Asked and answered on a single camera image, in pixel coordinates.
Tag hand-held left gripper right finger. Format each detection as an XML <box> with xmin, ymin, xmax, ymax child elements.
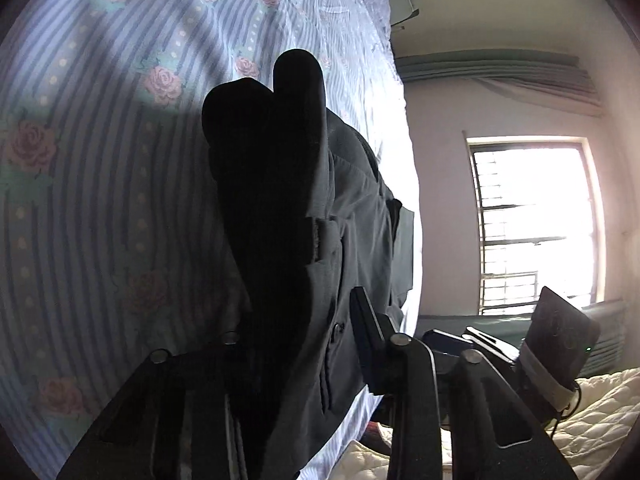
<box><xmin>350</xmin><ymin>287</ymin><xmax>576</xmax><ymax>480</ymax></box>

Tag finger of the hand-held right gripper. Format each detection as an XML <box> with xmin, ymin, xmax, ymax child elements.
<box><xmin>465</xmin><ymin>326</ymin><xmax>522</xmax><ymax>365</ymax></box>
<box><xmin>425</xmin><ymin>329</ymin><xmax>471</xmax><ymax>361</ymax></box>

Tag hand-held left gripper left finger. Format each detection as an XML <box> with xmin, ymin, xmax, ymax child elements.
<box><xmin>57</xmin><ymin>332</ymin><xmax>251</xmax><ymax>480</ymax></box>

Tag black pants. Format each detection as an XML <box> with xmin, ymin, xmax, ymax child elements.
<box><xmin>201</xmin><ymin>49</ymin><xmax>416</xmax><ymax>480</ymax></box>

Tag barred window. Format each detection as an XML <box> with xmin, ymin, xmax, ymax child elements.
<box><xmin>467</xmin><ymin>137</ymin><xmax>606</xmax><ymax>316</ymax></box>

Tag blue striped floral blanket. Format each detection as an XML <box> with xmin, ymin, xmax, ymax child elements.
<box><xmin>0</xmin><ymin>0</ymin><xmax>423</xmax><ymax>480</ymax></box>

